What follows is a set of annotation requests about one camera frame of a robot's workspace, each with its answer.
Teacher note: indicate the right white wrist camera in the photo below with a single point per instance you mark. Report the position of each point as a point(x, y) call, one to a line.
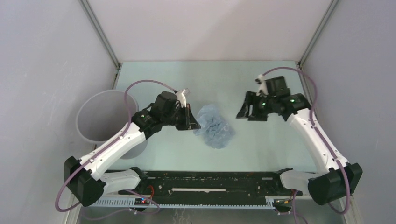
point(262, 90)

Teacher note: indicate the aluminium frame post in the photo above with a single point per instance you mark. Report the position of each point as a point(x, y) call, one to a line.
point(86, 6)
point(318, 32)

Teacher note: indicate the white slotted cable duct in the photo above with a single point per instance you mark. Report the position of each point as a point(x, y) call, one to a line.
point(128, 202)

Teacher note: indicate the small electronics board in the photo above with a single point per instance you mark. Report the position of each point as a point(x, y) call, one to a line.
point(141, 202)

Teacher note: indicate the grey plastic trash bin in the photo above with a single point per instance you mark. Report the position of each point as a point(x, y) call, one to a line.
point(101, 117)

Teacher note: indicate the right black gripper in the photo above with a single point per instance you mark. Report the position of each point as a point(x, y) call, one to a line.
point(255, 115)

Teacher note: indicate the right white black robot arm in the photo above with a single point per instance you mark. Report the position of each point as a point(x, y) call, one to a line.
point(335, 177)

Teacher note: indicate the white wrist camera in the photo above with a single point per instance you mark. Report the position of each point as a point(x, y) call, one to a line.
point(181, 96)
point(262, 90)

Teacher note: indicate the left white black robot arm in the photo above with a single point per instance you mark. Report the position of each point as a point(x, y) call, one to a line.
point(86, 177)

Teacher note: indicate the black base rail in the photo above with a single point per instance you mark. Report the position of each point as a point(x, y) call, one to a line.
point(223, 188)

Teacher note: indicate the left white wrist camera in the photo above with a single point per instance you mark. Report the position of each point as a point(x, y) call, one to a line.
point(181, 96)

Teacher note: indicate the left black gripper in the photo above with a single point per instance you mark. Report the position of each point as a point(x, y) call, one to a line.
point(189, 122)

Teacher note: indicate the blue plastic trash bag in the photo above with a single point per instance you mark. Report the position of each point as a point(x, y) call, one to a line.
point(215, 130)

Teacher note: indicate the right aluminium frame post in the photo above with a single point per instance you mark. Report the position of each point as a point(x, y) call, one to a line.
point(318, 32)

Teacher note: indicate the left aluminium frame post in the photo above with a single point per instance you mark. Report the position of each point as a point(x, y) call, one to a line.
point(86, 6)

